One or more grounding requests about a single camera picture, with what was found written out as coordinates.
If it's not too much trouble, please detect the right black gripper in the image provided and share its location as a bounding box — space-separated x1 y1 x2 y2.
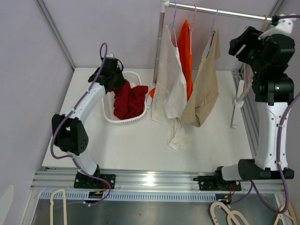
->
228 27 268 75

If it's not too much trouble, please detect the dark red t shirt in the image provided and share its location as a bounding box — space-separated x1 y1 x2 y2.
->
112 81 148 120

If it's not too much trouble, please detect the blue wire hanger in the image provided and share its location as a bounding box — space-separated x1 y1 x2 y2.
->
202 8 221 57
169 2 178 48

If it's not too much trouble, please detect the pink wire hanger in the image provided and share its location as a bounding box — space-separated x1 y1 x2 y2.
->
189 4 197 54
243 15 268 96

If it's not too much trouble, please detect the beige t shirt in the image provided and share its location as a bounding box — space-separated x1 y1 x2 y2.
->
181 30 221 127

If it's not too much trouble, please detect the orange t shirt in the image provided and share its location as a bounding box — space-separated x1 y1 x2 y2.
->
149 19 194 101

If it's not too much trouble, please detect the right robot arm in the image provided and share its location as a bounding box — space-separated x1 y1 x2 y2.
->
213 26 295 190

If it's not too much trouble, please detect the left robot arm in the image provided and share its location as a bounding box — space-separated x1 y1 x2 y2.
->
50 57 126 188

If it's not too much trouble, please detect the white t shirt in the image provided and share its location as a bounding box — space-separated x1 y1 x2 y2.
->
151 25 192 150

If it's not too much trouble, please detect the beige wooden hanger left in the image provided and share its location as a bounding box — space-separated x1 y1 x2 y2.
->
50 189 68 225

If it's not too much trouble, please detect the beige wooden hanger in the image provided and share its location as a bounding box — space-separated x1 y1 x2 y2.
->
208 201 250 225
50 189 68 225

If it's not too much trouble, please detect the beige wooden hanger right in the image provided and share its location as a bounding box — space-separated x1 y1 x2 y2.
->
208 201 250 225

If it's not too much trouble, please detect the beige wooden hanger corner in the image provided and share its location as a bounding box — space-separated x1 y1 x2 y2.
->
273 204 297 225

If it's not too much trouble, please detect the white plastic basket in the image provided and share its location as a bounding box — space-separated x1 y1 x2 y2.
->
102 71 148 125

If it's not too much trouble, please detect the metal clothes rack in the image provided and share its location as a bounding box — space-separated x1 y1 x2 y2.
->
146 0 275 129

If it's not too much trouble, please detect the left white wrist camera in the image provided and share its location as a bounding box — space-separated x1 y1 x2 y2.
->
106 53 116 59

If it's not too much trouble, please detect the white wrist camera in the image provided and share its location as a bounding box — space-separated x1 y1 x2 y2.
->
258 14 300 40
106 53 116 59

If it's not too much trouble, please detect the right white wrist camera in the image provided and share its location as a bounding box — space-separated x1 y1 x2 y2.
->
258 14 300 40

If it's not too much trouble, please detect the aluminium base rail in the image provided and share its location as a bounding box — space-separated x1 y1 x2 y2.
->
30 168 282 202

